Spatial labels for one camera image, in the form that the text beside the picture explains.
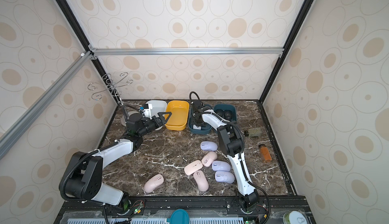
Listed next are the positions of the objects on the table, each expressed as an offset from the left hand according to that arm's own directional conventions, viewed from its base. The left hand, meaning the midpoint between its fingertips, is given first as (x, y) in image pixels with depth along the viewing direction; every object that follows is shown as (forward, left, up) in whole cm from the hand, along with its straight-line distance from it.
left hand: (172, 115), depth 82 cm
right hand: (+12, -17, -22) cm, 30 cm away
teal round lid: (-44, -7, -15) cm, 47 cm away
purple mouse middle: (-20, -27, -19) cm, 39 cm away
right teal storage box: (+29, -37, -25) cm, 53 cm away
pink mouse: (-16, -20, -19) cm, 32 cm away
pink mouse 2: (-21, -11, -21) cm, 31 cm away
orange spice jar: (-13, -54, -19) cm, 59 cm away
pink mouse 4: (-29, +9, -20) cm, 36 cm away
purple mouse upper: (-8, -21, -20) cm, 30 cm away
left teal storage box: (+3, -19, -18) cm, 26 cm away
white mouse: (+6, -13, -20) cm, 24 cm away
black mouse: (+18, -35, -20) cm, 45 cm away
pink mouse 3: (-28, -16, -20) cm, 38 cm away
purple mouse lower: (-26, -28, -19) cm, 43 cm away
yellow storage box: (+12, -1, -20) cm, 24 cm away
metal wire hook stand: (+13, +34, +8) cm, 37 cm away
